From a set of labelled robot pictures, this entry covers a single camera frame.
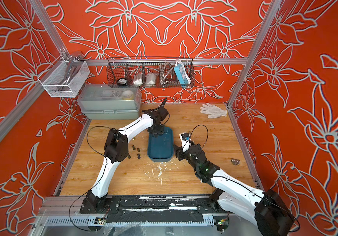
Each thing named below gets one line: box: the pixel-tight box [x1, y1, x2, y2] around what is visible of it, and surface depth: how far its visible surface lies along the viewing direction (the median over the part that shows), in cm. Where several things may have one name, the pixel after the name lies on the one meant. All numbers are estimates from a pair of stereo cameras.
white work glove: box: [199, 102, 228, 119], surface depth 116 cm
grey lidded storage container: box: [77, 84, 142, 120], surface depth 103 cm
